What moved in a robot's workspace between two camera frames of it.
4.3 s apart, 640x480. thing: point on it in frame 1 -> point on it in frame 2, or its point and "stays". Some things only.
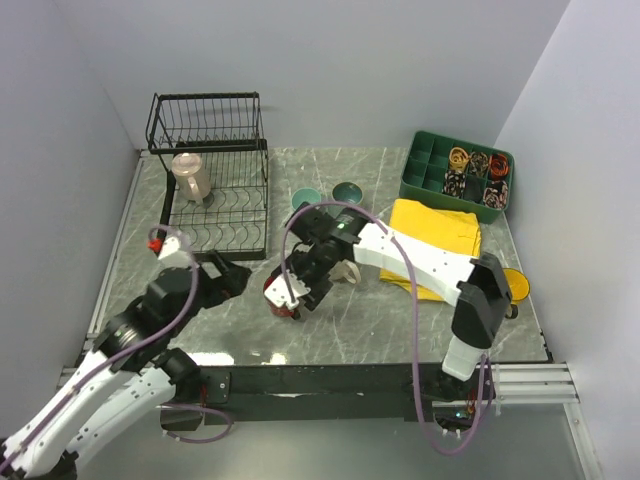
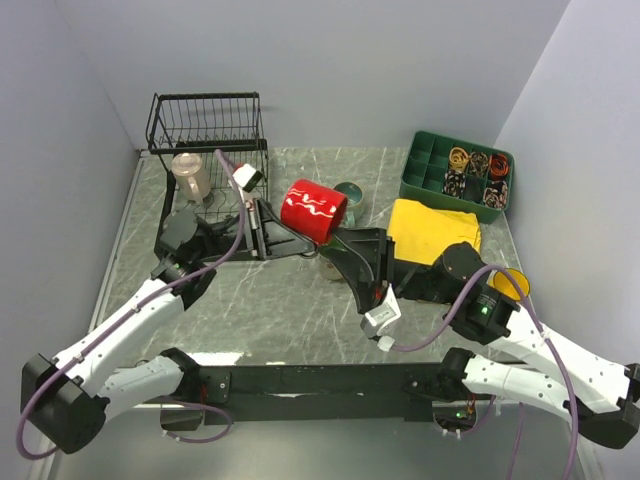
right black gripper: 318,290 -> 376,249
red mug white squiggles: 279,311 -> 312,211
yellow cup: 518,288 stays
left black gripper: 233,278 -> 265,235
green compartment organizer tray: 453,174 stays
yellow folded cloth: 452,233 stays
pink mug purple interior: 192,177 stays
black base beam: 314,393 stays
